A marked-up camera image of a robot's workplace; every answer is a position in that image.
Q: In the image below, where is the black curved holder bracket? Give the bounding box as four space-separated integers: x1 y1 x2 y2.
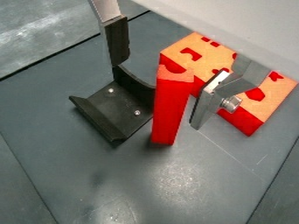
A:
69 65 155 143

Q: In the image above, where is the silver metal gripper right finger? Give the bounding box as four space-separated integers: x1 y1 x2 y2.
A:
189 55 271 130

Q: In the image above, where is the red arch block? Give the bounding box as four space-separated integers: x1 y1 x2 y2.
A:
151 54 193 145

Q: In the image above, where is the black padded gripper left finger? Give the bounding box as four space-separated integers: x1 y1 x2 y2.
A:
89 0 129 67

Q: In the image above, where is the red shape sorter board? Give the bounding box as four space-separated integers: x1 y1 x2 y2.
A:
160 32 297 136

